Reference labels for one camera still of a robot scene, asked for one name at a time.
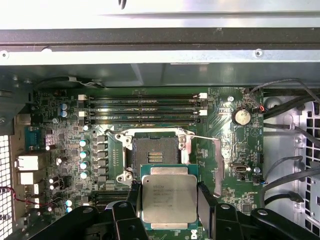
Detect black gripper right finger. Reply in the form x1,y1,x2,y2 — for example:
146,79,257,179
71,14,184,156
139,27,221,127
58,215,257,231
198,181,320,240

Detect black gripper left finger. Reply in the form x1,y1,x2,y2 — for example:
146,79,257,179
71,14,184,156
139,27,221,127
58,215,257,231
29,183,151,240

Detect CPU with silver lid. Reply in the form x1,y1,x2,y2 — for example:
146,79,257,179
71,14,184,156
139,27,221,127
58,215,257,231
139,163,201,231

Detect metal locking lever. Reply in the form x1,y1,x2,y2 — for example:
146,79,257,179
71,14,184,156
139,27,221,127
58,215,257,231
191,134,222,141
104,127,182,135

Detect CPU socket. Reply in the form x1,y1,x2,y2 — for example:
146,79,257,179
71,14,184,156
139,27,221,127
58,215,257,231
115,127,193,188

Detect RAM slot black latches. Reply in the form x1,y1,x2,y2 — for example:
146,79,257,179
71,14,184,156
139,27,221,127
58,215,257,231
86,117,202,126
86,100,202,109

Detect silver coin battery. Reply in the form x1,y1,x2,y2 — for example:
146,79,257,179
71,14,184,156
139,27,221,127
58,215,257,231
231,107,252,126

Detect RAM slot white latches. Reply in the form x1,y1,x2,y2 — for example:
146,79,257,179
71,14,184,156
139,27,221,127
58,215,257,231
77,92,209,101
77,109,209,118

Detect green motherboard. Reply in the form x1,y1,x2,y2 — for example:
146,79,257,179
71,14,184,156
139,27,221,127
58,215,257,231
31,84,265,240

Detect blue serial port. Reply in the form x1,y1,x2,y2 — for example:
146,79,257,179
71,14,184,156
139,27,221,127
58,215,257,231
24,125,48,151

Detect metal drive cage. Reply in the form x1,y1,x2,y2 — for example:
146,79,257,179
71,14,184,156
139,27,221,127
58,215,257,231
293,98,320,232

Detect grey PC case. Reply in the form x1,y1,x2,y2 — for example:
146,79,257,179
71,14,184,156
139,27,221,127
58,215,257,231
0,0,320,240

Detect black cable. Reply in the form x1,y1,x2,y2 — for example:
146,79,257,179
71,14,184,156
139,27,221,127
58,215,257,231
259,167,320,196
263,103,306,121
262,121,320,144
262,191,304,204
246,77,320,118

